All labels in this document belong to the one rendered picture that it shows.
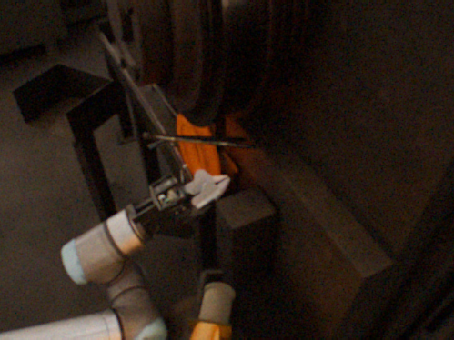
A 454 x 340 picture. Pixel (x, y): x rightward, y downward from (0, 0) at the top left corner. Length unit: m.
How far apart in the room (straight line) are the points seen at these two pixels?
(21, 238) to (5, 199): 0.29
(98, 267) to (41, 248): 1.00
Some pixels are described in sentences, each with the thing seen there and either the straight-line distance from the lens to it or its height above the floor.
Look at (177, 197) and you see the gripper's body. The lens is 0.74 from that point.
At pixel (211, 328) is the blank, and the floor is 0.76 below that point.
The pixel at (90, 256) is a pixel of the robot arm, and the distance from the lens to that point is 0.79.
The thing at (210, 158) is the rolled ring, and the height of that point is 0.79.
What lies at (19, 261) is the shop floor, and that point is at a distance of 1.79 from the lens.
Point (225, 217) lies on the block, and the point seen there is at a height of 0.80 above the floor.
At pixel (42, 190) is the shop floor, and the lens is 2.03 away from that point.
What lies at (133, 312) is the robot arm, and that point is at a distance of 0.82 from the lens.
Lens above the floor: 1.33
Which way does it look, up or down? 44 degrees down
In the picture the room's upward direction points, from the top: straight up
